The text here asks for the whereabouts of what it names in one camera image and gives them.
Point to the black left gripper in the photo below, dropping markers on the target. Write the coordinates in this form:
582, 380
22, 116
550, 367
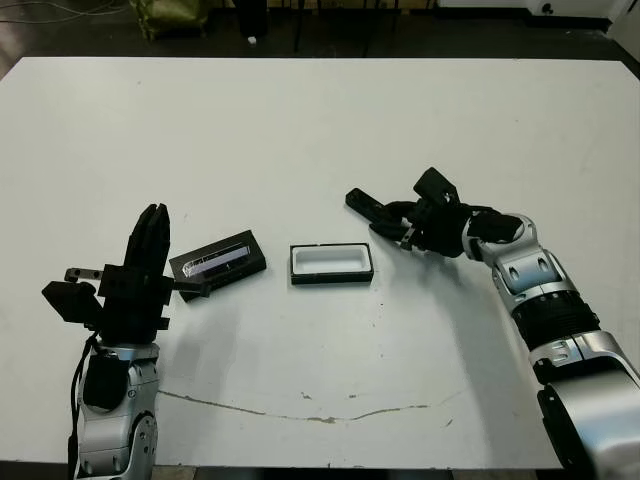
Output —
132, 310

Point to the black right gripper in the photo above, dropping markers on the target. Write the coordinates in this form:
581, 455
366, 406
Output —
440, 230

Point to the small black phone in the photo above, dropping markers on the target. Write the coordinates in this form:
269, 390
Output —
360, 200

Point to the black box lid shiny print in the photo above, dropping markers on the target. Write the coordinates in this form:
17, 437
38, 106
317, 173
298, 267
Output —
220, 262

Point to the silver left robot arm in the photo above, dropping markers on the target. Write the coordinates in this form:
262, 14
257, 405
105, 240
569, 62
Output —
115, 435

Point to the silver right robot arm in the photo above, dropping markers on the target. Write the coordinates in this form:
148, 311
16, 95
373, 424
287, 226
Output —
550, 310

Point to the black box with white insert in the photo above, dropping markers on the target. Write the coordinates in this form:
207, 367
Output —
330, 260

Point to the black metal stand legs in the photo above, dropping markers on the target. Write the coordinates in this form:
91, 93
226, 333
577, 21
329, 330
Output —
297, 30

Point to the olive green bag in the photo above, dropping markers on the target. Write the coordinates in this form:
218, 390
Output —
167, 17

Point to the white cabinet with black knob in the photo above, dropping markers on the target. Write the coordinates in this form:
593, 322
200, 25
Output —
585, 5

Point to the white panel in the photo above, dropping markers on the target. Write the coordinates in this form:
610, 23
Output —
627, 35

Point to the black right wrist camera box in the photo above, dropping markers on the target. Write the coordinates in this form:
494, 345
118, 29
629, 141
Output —
432, 185

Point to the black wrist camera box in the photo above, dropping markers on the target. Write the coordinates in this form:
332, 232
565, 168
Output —
70, 302
432, 185

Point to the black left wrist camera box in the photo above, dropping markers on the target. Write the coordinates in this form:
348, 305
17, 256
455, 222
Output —
70, 302

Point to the black upright post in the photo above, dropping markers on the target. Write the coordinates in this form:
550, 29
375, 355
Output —
252, 17

